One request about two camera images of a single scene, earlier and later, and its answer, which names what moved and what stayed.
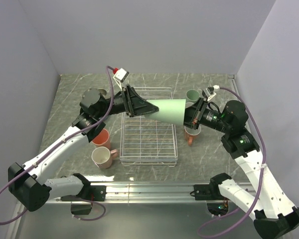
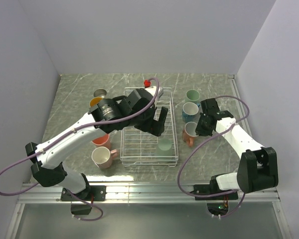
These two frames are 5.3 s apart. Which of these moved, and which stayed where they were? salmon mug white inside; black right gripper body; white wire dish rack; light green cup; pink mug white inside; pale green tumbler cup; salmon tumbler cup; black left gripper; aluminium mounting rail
Moved: pale green tumbler cup; black left gripper; black right gripper body
Stayed: light green cup; salmon mug white inside; white wire dish rack; aluminium mounting rail; pink mug white inside; salmon tumbler cup
